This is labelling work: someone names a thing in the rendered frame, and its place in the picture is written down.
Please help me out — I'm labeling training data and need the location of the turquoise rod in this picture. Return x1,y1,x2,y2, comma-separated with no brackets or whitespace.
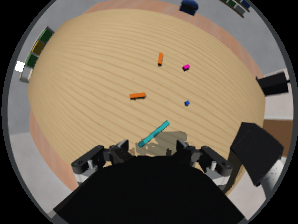
138,120,170,147

